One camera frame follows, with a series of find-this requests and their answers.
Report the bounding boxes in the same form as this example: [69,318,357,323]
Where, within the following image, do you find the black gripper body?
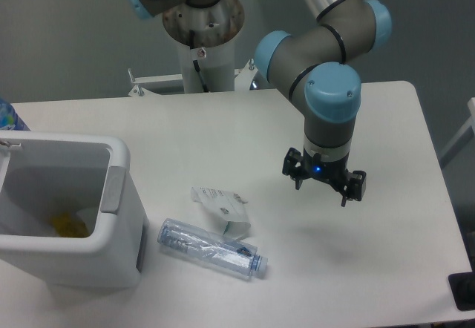
[298,151,349,189]

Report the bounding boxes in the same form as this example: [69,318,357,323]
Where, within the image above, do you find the white plastic trash can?
[1,131,148,289]

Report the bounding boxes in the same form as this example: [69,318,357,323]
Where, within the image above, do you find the blue water bottle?
[0,99,30,131]

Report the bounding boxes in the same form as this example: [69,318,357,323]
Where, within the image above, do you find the white paper wrapper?
[190,186,251,240]

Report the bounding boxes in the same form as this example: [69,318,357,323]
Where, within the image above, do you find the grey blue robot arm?
[129,0,392,201]

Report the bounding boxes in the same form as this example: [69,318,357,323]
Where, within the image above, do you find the black table clamp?
[448,272,474,311]

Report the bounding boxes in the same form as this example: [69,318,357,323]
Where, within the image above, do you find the white metal frame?
[439,97,474,168]

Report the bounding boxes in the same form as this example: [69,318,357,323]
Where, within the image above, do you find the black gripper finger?
[341,171,367,207]
[282,148,307,190]

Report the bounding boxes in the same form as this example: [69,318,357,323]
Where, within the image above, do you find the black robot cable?
[189,29,210,94]

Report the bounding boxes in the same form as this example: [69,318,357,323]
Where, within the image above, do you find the yellow trash in bin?
[49,212,90,238]

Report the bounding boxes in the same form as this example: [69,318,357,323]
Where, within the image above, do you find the white pedestal base bracket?
[127,59,269,97]

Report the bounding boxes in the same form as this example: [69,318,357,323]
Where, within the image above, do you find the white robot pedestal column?
[162,0,246,94]

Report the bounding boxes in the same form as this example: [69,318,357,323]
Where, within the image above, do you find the clear plastic bottle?
[157,218,268,279]

